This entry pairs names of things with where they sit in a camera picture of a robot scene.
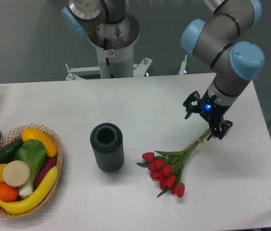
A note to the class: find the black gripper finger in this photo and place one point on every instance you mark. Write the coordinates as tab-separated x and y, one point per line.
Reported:
192	104
221	130

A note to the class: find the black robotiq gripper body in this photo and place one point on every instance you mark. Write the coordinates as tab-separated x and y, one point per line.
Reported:
212	112

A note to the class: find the red tulip bouquet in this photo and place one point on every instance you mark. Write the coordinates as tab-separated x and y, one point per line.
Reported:
167	167

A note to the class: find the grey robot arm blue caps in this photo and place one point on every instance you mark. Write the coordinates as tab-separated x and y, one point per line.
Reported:
234	63

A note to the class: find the dark grey ribbed vase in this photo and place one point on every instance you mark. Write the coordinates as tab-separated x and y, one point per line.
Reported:
107	143

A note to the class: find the purple sweet potato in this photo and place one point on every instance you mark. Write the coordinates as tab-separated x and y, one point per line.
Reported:
46	167

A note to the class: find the yellow squash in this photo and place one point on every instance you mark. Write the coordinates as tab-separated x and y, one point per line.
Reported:
36	134

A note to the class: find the green bok choy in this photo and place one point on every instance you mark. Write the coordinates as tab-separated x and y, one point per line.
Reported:
33	153

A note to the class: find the yellow banana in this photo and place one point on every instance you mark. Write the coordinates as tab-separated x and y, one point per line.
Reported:
35	198

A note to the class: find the woven wicker basket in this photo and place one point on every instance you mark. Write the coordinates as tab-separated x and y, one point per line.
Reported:
17	134

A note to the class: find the beige round disc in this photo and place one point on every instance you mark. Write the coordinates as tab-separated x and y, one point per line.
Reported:
16	173

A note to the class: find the green cucumber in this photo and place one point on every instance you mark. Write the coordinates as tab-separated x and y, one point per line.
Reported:
7	152

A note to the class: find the orange fruit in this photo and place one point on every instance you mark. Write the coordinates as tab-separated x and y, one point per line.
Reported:
8	193

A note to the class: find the white metal base frame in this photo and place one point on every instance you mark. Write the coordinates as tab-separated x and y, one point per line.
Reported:
139	70

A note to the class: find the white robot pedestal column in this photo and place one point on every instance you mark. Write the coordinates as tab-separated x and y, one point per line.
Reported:
114	44

